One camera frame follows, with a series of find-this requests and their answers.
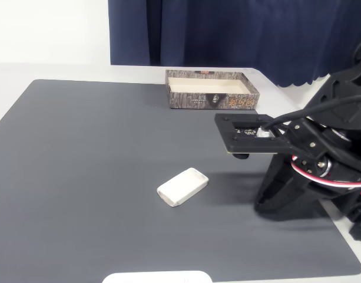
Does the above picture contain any white rectangular eraser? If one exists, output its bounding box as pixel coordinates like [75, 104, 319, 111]
[156, 167, 210, 209]

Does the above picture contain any bark-patterned cardboard box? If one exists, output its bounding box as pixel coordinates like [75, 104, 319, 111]
[165, 69, 261, 110]

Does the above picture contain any white rounded flat device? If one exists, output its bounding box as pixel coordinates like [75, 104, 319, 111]
[102, 270, 213, 283]

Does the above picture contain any navy blue curtain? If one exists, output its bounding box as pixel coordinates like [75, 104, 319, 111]
[107, 0, 361, 88]

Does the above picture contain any grey textured desk mat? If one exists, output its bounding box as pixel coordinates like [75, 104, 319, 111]
[0, 78, 361, 281]

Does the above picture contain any red white servo wire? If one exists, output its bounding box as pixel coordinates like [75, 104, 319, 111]
[289, 154, 361, 189]

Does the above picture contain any black camera cable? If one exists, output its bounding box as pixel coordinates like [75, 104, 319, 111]
[261, 94, 361, 132]

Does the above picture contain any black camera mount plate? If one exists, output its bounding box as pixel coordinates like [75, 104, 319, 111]
[214, 113, 328, 162]

